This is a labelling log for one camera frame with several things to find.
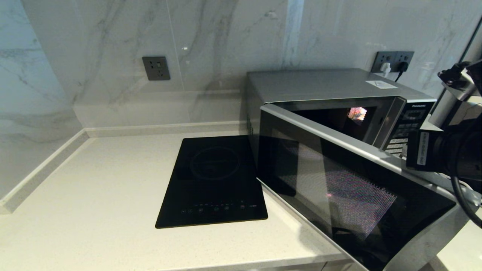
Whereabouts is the white sticker label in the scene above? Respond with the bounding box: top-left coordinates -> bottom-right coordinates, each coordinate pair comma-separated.
365,80 -> 398,90

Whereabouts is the black power plug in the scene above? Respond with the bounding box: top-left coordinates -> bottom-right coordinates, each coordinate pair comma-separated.
395,61 -> 409,81

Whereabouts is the black induction cooktop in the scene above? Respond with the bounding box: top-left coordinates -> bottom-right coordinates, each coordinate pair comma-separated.
155,135 -> 268,229

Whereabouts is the grey double wall socket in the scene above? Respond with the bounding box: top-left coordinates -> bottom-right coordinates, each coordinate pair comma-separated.
371,52 -> 415,74

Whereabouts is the dark vertical frame post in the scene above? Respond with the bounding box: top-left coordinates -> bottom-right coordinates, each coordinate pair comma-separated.
461,17 -> 482,64

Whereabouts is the grey single wall socket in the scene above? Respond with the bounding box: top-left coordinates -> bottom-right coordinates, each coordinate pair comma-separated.
142,56 -> 171,81

